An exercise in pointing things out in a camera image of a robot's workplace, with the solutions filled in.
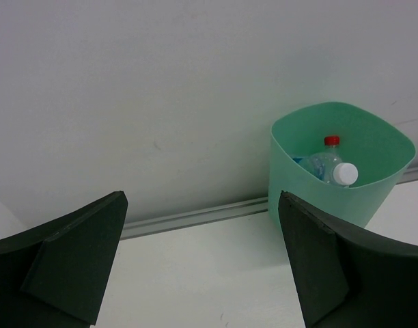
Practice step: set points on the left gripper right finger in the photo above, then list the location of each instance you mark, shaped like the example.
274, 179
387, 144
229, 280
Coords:
347, 276

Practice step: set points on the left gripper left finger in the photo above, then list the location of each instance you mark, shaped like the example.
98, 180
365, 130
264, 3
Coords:
56, 274

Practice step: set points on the Aquafina bottle white cap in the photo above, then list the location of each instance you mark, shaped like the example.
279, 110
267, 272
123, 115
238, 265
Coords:
329, 168

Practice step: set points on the large red-cap cola bottle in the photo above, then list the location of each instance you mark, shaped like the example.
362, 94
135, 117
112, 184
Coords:
331, 144

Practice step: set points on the clear Pocari bottle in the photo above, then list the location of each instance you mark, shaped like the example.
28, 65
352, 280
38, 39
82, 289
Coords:
299, 160

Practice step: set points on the green plastic bin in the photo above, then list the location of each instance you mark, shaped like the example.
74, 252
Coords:
380, 152

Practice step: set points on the aluminium rail left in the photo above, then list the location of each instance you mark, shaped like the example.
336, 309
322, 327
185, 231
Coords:
194, 218

